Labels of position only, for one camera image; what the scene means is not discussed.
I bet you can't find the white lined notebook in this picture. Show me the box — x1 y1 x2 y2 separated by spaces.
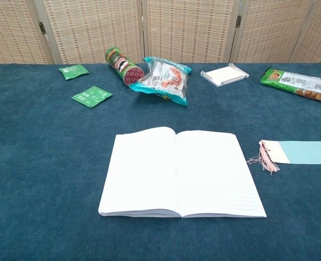
98 126 267 219

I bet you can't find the teal cream bookmark pink tassel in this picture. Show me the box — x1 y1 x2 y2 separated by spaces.
246 140 321 175

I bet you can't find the teal clear snack bag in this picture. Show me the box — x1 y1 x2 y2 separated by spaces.
129 56 193 107

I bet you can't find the green tea sachet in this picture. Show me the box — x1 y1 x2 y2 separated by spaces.
71 85 113 109
58 64 90 81

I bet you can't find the green Pringles can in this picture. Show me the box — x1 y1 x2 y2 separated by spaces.
104 46 145 88

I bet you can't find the white plastic tray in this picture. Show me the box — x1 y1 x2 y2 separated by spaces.
200 63 250 88

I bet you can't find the woven bamboo folding screen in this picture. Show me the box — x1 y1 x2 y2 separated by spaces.
0 0 321 69

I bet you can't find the dark blue table cloth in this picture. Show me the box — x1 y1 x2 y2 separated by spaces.
0 63 321 261

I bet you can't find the green long snack packet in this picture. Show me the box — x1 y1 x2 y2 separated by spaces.
260 66 321 103

